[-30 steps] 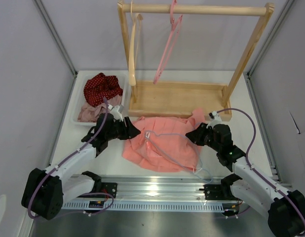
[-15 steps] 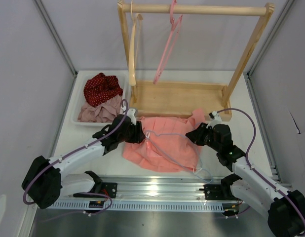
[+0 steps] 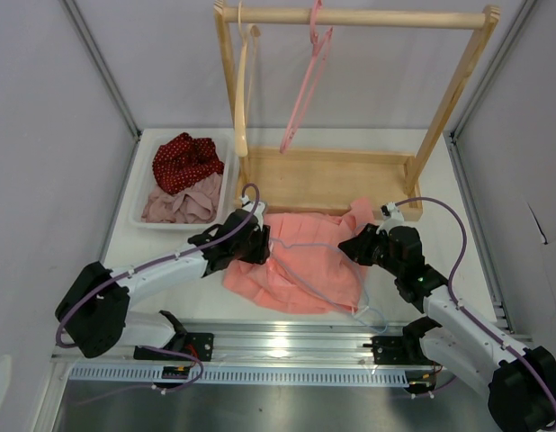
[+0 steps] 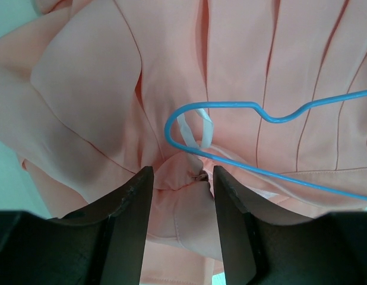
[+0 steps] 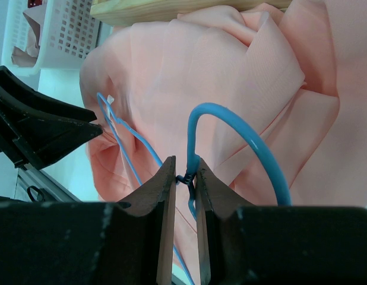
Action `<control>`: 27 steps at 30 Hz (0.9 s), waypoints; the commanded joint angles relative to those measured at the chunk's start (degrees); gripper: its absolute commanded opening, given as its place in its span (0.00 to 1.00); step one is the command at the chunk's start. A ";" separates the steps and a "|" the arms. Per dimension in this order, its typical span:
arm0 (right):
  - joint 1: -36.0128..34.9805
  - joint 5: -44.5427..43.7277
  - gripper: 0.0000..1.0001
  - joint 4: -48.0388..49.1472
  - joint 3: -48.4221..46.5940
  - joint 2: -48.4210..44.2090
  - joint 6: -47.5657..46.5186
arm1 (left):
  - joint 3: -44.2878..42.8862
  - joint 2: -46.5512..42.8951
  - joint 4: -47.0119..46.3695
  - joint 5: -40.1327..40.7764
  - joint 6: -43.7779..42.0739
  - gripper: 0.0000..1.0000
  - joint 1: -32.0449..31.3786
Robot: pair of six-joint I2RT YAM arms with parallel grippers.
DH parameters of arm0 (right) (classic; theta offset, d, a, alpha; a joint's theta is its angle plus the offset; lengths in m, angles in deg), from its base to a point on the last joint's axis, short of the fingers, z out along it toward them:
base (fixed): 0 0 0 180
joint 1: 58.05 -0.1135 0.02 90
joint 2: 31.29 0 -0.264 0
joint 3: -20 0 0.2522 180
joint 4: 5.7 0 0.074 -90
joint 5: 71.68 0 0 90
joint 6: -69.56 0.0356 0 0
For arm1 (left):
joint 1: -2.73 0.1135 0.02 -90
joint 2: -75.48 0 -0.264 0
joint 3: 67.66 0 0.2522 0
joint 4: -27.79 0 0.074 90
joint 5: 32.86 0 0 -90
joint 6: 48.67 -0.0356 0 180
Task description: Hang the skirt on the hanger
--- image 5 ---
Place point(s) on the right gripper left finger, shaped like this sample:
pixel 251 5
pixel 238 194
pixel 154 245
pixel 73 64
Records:
pixel 146 249

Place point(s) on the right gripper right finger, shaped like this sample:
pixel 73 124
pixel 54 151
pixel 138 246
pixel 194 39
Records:
pixel 220 242

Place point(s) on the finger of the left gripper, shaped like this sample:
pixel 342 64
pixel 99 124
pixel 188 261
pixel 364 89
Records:
pixel 36 129

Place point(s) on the light blue wire hanger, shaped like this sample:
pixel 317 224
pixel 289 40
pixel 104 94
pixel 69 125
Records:
pixel 117 180

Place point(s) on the salmon pink skirt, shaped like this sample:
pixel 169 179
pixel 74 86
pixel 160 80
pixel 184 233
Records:
pixel 299 79

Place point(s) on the white plastic bin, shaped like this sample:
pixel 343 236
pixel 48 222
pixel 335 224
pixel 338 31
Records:
pixel 69 34

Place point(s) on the dusty pink cloth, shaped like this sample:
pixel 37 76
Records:
pixel 35 18

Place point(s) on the wooden clothes rack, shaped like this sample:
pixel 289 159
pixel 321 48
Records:
pixel 129 12

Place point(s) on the aluminium mounting rail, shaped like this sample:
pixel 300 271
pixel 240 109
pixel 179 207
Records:
pixel 37 186

